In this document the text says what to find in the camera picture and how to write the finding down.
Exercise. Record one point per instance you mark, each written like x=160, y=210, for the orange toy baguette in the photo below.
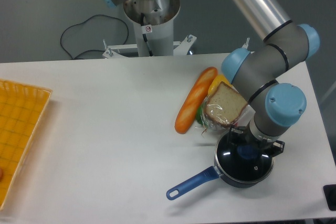
x=197, y=94

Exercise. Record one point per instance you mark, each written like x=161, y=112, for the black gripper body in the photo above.
x=248, y=138

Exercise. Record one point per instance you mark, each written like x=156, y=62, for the blue saucepan with handle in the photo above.
x=211, y=173

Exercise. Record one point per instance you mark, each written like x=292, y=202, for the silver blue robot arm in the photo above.
x=277, y=105

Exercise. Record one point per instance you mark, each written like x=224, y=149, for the glass pot lid blue knob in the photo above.
x=241, y=166

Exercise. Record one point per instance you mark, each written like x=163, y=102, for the black device at edge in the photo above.
x=329, y=192

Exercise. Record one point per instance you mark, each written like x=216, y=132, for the green toy vegetable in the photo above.
x=200, y=116

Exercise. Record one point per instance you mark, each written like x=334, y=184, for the yellow toy bell pepper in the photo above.
x=218, y=79

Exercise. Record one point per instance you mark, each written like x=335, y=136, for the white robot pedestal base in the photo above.
x=155, y=32

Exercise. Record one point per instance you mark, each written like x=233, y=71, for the orange plastic basket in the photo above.
x=22, y=107

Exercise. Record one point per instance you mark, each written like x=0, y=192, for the bagged bread slice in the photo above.
x=223, y=107

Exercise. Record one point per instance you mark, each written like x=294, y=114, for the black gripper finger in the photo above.
x=237, y=137
x=274, y=149

